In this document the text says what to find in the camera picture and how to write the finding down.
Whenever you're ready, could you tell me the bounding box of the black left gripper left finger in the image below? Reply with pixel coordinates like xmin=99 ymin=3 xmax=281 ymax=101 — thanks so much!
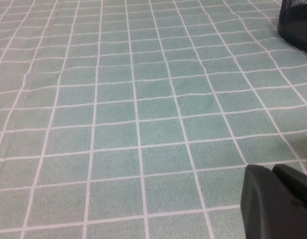
xmin=240 ymin=164 xmax=307 ymax=239

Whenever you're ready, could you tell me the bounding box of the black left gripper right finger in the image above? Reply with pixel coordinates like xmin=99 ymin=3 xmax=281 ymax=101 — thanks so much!
xmin=272 ymin=163 xmax=307 ymax=212

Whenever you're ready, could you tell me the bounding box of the green white-checked tablecloth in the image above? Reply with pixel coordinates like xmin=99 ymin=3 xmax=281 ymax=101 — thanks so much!
xmin=0 ymin=0 xmax=307 ymax=239

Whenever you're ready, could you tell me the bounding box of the black wire mesh wastebasket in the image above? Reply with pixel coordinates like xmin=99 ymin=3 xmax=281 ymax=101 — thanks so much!
xmin=277 ymin=0 xmax=307 ymax=55

